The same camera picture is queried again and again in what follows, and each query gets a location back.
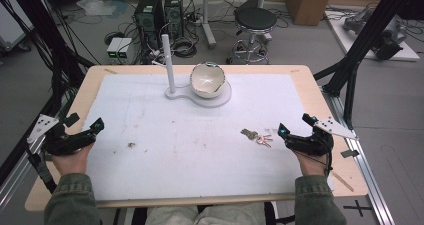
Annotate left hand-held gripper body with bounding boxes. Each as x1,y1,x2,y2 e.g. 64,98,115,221
26,112,98,157

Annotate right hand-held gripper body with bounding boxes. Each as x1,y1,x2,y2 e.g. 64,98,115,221
285,112,358,157

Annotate bunch of keys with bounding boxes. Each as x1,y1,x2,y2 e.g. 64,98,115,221
240,128,274,149

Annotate person's left hand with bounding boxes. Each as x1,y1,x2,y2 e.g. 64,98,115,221
51,143,95,177

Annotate person's right hand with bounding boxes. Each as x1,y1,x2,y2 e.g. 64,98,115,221
293,147,332,178

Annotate grey tape piece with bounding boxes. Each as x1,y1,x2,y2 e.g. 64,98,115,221
340,149,361,159

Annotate thin wooden strip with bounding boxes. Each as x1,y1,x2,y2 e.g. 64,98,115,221
330,170,355,193

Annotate white key stand with pole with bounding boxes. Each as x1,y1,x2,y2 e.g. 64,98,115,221
151,33,233,109

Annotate white power supply box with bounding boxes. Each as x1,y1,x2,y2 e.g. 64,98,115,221
106,37,123,61
117,37,134,61

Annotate white table mat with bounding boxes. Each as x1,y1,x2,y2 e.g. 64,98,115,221
81,73,335,202

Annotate white shell-shaped bowl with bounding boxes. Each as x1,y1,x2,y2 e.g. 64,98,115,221
189,61,226,99

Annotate white floor board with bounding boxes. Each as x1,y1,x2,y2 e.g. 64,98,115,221
324,9,421,63

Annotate person's legs beige trousers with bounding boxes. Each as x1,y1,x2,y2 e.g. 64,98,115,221
144,202,268,225

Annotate black round stool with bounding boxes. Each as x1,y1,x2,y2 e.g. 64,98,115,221
226,6,279,65

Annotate clear plastic bag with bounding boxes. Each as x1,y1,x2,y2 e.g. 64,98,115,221
75,0,116,17

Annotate black computer tower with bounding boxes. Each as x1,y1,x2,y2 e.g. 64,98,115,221
163,0,185,38
134,0,166,50

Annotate black and grey device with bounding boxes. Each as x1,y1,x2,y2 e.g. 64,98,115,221
371,15,409,61

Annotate brown cardboard box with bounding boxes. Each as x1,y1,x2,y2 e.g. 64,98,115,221
285,0,336,27

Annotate white metal table leg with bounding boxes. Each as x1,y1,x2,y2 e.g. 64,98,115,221
199,0,218,50

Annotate aluminium rail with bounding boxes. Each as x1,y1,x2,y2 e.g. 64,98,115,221
320,85,397,225
0,94,73,214

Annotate black metal frame stand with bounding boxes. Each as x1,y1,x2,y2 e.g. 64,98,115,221
0,0,96,186
313,0,424,130

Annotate coil of black cables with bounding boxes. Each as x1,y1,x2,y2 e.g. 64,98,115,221
171,36,199,59

